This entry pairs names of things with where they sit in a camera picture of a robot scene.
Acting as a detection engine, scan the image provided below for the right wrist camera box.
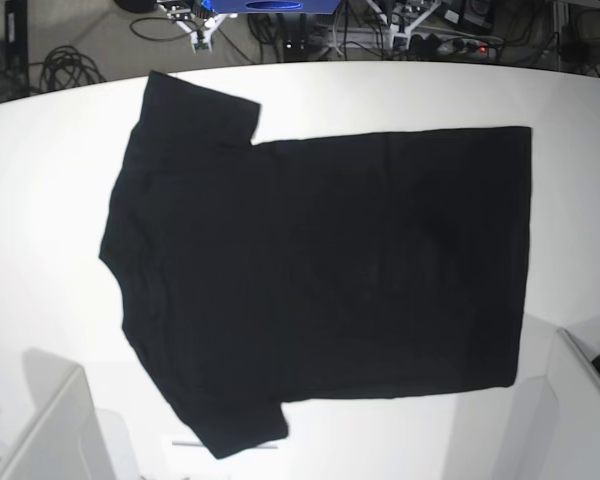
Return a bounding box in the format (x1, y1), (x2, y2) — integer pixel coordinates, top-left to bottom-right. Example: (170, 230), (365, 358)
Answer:
(191, 40), (212, 53)

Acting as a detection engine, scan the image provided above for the black T-shirt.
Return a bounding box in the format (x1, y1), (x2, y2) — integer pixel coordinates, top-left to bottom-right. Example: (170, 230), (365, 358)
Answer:
(100, 72), (532, 459)

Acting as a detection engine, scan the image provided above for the blue box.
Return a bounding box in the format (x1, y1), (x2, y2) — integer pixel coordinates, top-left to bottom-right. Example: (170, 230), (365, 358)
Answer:
(203, 0), (340, 14)

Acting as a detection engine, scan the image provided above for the white left partition panel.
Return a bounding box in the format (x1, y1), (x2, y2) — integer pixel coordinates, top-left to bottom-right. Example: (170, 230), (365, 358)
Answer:
(0, 349), (142, 479)

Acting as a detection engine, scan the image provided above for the black tall device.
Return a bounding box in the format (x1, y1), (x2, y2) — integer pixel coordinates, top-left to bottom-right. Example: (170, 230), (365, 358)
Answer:
(4, 0), (30, 98)

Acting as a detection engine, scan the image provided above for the white power strip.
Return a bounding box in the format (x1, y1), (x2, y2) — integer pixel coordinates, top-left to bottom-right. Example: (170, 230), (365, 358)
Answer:
(329, 27), (501, 56)

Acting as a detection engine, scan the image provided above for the white right partition panel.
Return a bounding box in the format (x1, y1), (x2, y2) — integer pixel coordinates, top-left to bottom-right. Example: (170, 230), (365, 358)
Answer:
(494, 316), (600, 479)

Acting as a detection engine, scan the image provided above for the coiled black cable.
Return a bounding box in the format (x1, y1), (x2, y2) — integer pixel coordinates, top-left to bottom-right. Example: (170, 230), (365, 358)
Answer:
(38, 45), (106, 92)

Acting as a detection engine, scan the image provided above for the white partition panel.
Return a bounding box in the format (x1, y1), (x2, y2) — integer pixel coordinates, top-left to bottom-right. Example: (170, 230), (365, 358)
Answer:
(494, 316), (600, 479)
(0, 349), (142, 479)

